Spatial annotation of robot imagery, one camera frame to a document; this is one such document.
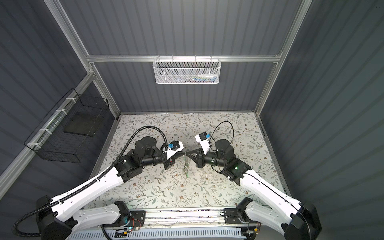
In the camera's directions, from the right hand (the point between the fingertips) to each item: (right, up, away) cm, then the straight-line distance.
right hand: (188, 155), depth 69 cm
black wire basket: (-60, +10, +4) cm, 61 cm away
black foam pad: (-55, +15, +8) cm, 57 cm away
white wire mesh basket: (-4, +56, +43) cm, 71 cm away
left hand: (-2, +2, 0) cm, 3 cm away
